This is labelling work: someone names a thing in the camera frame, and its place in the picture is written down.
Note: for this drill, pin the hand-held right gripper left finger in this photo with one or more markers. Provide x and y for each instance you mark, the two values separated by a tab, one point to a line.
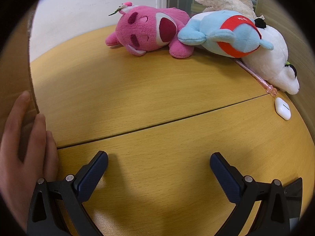
91	177

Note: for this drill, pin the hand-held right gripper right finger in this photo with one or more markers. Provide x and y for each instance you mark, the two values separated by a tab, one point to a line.
227	178

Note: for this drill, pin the brown cardboard box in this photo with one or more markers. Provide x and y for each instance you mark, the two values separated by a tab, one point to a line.
14	66

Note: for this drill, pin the wooden desktop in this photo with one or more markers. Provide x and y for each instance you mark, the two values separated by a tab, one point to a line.
147	98

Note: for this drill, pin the person's left hand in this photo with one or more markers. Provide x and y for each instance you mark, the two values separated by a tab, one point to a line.
14	177

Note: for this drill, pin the black flat object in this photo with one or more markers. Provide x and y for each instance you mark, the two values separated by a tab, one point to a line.
294	194

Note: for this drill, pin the white earbuds case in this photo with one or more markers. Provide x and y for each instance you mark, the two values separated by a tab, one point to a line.
282	108

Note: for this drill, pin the pink transparent pen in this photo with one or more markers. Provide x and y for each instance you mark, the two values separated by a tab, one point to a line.
258	80

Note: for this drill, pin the white plush dog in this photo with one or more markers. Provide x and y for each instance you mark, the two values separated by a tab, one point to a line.
270	61

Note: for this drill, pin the blue and red plush toy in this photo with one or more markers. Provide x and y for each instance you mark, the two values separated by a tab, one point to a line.
236	36

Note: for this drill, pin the pink plush bear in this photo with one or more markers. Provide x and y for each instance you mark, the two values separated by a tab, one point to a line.
145	29

